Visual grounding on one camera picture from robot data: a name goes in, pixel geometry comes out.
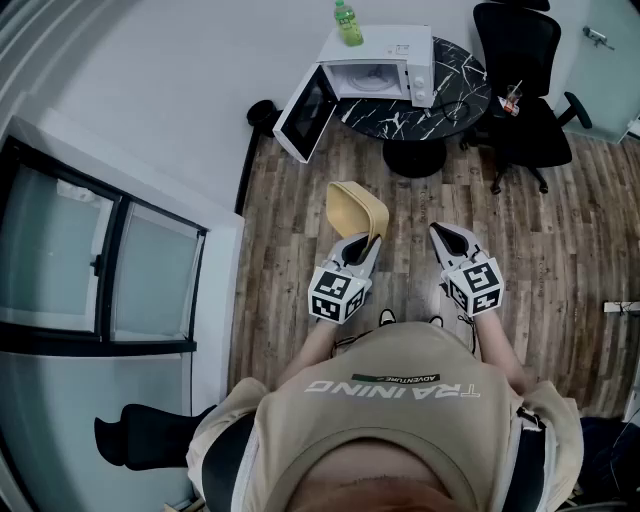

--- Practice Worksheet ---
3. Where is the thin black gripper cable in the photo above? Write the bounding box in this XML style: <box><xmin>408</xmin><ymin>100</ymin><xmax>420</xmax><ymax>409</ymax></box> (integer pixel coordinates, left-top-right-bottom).
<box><xmin>329</xmin><ymin>333</ymin><xmax>367</xmax><ymax>359</ymax></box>
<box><xmin>457</xmin><ymin>312</ymin><xmax>480</xmax><ymax>356</ymax></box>

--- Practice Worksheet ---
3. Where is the frosted glass door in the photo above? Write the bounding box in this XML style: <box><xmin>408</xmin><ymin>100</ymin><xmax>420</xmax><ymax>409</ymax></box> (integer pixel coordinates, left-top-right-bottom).
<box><xmin>562</xmin><ymin>0</ymin><xmax>640</xmax><ymax>145</ymax></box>

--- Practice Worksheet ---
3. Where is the black padded chair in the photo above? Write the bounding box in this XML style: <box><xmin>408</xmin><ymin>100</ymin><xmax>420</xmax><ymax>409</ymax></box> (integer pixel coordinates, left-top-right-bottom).
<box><xmin>94</xmin><ymin>403</ymin><xmax>219</xmax><ymax>472</ymax></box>

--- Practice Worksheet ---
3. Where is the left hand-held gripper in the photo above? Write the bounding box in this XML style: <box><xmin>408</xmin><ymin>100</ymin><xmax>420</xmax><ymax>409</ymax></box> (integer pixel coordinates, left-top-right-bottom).
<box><xmin>308</xmin><ymin>232</ymin><xmax>382</xmax><ymax>326</ymax></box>

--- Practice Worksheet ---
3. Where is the yellow bowl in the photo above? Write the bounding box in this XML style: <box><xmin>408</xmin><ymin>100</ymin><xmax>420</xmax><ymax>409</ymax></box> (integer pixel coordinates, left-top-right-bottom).
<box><xmin>326</xmin><ymin>180</ymin><xmax>390</xmax><ymax>247</ymax></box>

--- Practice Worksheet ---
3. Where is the black round bin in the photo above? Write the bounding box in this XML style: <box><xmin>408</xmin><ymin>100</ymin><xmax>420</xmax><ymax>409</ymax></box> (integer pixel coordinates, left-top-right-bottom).
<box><xmin>246</xmin><ymin>98</ymin><xmax>284</xmax><ymax>132</ymax></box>

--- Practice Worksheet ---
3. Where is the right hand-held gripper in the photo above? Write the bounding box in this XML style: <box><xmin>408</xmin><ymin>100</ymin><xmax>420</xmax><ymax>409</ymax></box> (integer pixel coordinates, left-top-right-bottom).
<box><xmin>429</xmin><ymin>223</ymin><xmax>504</xmax><ymax>317</ymax></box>

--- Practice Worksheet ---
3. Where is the black mesh office chair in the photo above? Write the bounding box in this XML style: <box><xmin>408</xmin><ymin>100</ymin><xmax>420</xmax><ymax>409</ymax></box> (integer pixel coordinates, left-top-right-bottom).
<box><xmin>459</xmin><ymin>0</ymin><xmax>594</xmax><ymax>196</ymax></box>

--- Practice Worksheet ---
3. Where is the person's left forearm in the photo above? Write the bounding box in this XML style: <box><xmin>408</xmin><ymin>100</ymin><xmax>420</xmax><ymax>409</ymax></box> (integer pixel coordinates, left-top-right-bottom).
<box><xmin>277</xmin><ymin>318</ymin><xmax>342</xmax><ymax>387</ymax></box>

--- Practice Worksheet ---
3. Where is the black marble round table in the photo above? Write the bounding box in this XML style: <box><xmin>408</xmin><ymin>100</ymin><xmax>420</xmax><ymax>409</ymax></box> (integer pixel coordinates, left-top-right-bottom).
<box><xmin>332</xmin><ymin>35</ymin><xmax>494</xmax><ymax>179</ymax></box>

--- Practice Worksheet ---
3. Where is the black framed window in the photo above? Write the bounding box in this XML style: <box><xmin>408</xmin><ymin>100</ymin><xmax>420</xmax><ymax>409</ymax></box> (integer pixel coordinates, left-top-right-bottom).
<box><xmin>0</xmin><ymin>134</ymin><xmax>209</xmax><ymax>357</ymax></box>

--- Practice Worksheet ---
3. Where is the black shoulder strap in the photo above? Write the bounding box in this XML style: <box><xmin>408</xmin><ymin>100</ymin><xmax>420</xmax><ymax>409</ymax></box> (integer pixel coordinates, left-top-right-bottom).
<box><xmin>509</xmin><ymin>405</ymin><xmax>550</xmax><ymax>512</ymax></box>
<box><xmin>201</xmin><ymin>412</ymin><xmax>259</xmax><ymax>512</ymax></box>

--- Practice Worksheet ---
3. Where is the white microwave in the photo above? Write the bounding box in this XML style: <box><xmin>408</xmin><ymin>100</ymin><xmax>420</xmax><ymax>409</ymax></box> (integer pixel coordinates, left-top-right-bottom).
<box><xmin>272</xmin><ymin>23</ymin><xmax>436</xmax><ymax>164</ymax></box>

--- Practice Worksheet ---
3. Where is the person's right forearm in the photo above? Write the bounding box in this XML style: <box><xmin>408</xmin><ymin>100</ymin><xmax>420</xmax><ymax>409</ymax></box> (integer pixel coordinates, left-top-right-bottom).
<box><xmin>472</xmin><ymin>310</ymin><xmax>532</xmax><ymax>392</ymax></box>

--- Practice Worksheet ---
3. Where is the green drink bottle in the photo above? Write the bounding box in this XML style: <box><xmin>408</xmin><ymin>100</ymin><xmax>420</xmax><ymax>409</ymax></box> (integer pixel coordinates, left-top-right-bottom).
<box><xmin>333</xmin><ymin>0</ymin><xmax>365</xmax><ymax>49</ymax></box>

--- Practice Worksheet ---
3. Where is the beige printed t-shirt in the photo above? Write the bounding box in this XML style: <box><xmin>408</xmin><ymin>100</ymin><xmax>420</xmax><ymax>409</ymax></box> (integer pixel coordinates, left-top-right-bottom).
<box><xmin>187</xmin><ymin>322</ymin><xmax>585</xmax><ymax>512</ymax></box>

